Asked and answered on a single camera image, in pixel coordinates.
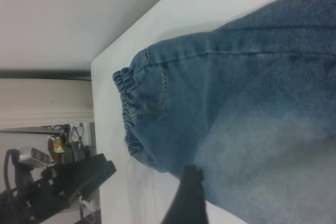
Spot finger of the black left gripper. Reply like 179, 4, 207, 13
64, 153, 117, 204

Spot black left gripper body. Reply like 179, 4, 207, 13
27, 161, 77, 210

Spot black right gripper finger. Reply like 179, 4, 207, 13
161, 164, 208, 224

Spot blue denim elastic-waist pants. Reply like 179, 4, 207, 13
112, 0, 336, 224

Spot yellow green packet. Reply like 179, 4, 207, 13
53, 140, 66, 154

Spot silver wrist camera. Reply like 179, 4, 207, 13
17, 147, 53, 167

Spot black tangled cable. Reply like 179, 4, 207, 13
68, 124, 85, 147

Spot black camera cable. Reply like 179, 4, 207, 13
4, 148, 20, 192

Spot beige ribbed wall panel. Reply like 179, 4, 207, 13
0, 78, 95, 130

